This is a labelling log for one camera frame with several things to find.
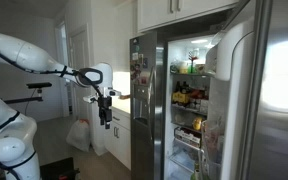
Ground open refrigerator door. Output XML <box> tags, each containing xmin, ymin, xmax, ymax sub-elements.
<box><xmin>163</xmin><ymin>33</ymin><xmax>218</xmax><ymax>180</ymax></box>

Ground clear plastic bag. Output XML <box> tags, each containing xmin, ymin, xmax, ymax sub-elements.
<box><xmin>202</xmin><ymin>119</ymin><xmax>226</xmax><ymax>165</ymax></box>

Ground white upper cabinet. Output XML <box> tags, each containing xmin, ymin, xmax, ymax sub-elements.
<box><xmin>137</xmin><ymin>0</ymin><xmax>242</xmax><ymax>33</ymax></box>

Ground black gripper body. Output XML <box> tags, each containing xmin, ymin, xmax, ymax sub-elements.
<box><xmin>97</xmin><ymin>96</ymin><xmax>114</xmax><ymax>122</ymax></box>

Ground stainless refrigerator door with bins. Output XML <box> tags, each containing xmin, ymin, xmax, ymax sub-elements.
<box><xmin>202</xmin><ymin>0</ymin><xmax>288</xmax><ymax>180</ymax></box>

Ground red food package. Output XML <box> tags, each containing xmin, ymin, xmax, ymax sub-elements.
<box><xmin>190</xmin><ymin>88</ymin><xmax>207</xmax><ymax>100</ymax></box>

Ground yellow round food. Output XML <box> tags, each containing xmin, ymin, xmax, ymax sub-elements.
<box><xmin>192</xmin><ymin>116</ymin><xmax>204</xmax><ymax>132</ymax></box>

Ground clear crisper drawer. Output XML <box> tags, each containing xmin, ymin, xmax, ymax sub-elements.
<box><xmin>168</xmin><ymin>139</ymin><xmax>202</xmax><ymax>175</ymax></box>

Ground red mountain postcard magnet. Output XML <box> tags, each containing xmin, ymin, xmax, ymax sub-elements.
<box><xmin>138</xmin><ymin>75</ymin><xmax>150</xmax><ymax>86</ymax></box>

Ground colorful character magnet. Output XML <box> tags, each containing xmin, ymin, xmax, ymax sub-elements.
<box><xmin>131</xmin><ymin>63</ymin><xmax>142</xmax><ymax>80</ymax></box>

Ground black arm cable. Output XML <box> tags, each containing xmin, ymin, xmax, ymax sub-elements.
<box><xmin>0</xmin><ymin>44</ymin><xmax>105</xmax><ymax>99</ymax></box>

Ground printed cardboard carton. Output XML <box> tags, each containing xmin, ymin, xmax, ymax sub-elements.
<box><xmin>174</xmin><ymin>127</ymin><xmax>202</xmax><ymax>150</ymax></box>

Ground white lower cabinet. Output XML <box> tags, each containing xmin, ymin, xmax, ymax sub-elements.
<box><xmin>103</xmin><ymin>98</ymin><xmax>132</xmax><ymax>171</ymax></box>

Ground white cabinet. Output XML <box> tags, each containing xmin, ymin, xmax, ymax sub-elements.
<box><xmin>137</xmin><ymin>0</ymin><xmax>242</xmax><ymax>33</ymax></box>
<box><xmin>103</xmin><ymin>98</ymin><xmax>132</xmax><ymax>171</ymax></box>

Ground white room door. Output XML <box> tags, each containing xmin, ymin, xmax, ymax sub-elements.
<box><xmin>68</xmin><ymin>24</ymin><xmax>92</xmax><ymax>121</ymax></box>

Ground white food containers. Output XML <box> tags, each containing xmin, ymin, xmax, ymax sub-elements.
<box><xmin>188</xmin><ymin>98</ymin><xmax>209</xmax><ymax>113</ymax></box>

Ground black camera stand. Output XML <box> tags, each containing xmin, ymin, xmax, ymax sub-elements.
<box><xmin>3</xmin><ymin>82</ymin><xmax>53</xmax><ymax>105</ymax></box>

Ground yellow box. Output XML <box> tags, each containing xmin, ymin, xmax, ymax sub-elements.
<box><xmin>171</xmin><ymin>91</ymin><xmax>190</xmax><ymax>106</ymax></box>

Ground stainless freezer door with dispenser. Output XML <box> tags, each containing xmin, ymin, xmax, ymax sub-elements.
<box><xmin>129</xmin><ymin>31</ymin><xmax>167</xmax><ymax>180</ymax></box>

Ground orange black clamp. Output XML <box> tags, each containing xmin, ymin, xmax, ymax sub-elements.
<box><xmin>57</xmin><ymin>169</ymin><xmax>81</xmax><ymax>180</ymax></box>

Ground black robot table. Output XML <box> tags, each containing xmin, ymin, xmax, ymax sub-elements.
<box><xmin>39</xmin><ymin>157</ymin><xmax>82</xmax><ymax>180</ymax></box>

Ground white trash bag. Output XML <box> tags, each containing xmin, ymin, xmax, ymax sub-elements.
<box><xmin>66</xmin><ymin>118</ymin><xmax>92</xmax><ymax>153</ymax></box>

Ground yellow green food container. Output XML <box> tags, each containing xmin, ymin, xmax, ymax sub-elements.
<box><xmin>178</xmin><ymin>61</ymin><xmax>189</xmax><ymax>75</ymax></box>

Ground green bottle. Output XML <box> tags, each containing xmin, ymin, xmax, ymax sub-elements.
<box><xmin>190</xmin><ymin>161</ymin><xmax>202</xmax><ymax>180</ymax></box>

